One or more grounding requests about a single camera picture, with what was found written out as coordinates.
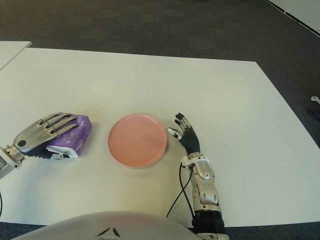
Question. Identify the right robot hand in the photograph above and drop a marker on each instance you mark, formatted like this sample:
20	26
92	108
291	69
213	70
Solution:
191	142

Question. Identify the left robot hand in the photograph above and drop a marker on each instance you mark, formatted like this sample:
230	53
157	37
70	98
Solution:
32	137

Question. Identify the purple tissue paper pack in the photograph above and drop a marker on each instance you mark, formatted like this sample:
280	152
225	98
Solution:
75	135

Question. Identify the pink round plate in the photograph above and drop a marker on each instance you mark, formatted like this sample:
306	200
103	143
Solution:
137	140

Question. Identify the white table with grey edge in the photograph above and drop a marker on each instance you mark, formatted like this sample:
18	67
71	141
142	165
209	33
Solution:
10	52

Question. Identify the grey robot torso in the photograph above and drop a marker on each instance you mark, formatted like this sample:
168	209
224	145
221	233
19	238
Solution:
100	225

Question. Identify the small white plastic object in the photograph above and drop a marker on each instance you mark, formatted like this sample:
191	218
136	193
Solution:
315	99

